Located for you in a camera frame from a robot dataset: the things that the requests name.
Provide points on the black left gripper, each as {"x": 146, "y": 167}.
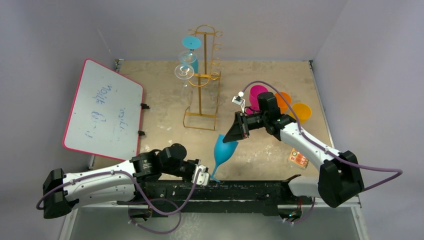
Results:
{"x": 193, "y": 162}

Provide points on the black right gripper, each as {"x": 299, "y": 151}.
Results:
{"x": 245, "y": 125}

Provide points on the blue wine glass row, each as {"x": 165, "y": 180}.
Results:
{"x": 222, "y": 152}
{"x": 192, "y": 43}

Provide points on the magenta plastic wine glass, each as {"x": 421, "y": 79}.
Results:
{"x": 253, "y": 99}

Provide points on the orange plastic wine glass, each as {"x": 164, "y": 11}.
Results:
{"x": 284, "y": 106}

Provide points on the yellow plastic wine glass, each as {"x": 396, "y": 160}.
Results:
{"x": 302, "y": 111}

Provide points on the clear wine glass front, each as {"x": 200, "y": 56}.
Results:
{"x": 185, "y": 72}

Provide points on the clear wine glass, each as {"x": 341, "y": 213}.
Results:
{"x": 185, "y": 72}
{"x": 187, "y": 56}

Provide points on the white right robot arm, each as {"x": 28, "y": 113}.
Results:
{"x": 338, "y": 180}

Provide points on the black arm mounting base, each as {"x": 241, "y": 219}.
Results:
{"x": 267, "y": 197}

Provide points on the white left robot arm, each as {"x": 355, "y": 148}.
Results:
{"x": 64, "y": 192}

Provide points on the clear wine glass rear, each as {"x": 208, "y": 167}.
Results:
{"x": 187, "y": 56}

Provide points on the orange patterned card box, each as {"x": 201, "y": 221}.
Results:
{"x": 297, "y": 159}

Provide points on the pink framed whiteboard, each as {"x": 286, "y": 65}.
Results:
{"x": 106, "y": 114}

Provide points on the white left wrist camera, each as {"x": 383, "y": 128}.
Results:
{"x": 201, "y": 177}

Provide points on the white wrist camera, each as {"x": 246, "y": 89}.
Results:
{"x": 201, "y": 177}
{"x": 240, "y": 101}

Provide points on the gold wire glass rack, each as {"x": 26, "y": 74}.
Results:
{"x": 207, "y": 82}

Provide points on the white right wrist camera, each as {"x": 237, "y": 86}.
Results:
{"x": 240, "y": 101}

